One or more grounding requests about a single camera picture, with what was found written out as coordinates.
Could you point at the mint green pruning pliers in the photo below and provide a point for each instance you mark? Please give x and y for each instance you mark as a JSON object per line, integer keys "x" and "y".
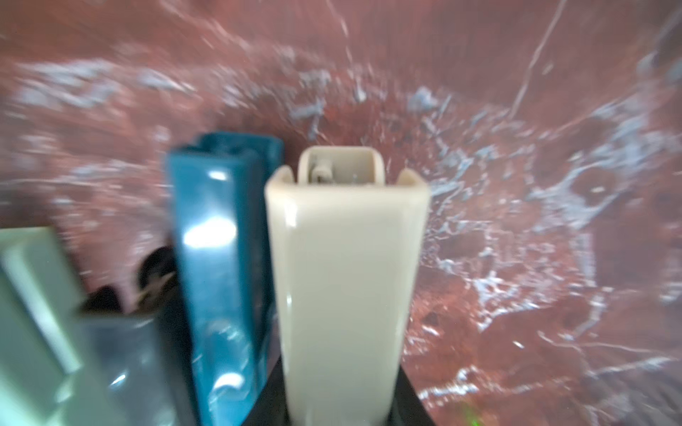
{"x": 49, "y": 375}

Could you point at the teal pruning pliers right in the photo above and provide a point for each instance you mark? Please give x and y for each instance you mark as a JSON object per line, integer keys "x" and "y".
{"x": 221, "y": 243}

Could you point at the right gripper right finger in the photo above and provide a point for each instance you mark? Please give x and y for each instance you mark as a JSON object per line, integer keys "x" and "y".
{"x": 407, "y": 409}

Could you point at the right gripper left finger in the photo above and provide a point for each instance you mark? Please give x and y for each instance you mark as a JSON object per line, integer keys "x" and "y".
{"x": 270, "y": 408}

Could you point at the beige pruning pliers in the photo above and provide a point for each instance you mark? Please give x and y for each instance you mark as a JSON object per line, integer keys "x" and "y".
{"x": 345, "y": 248}

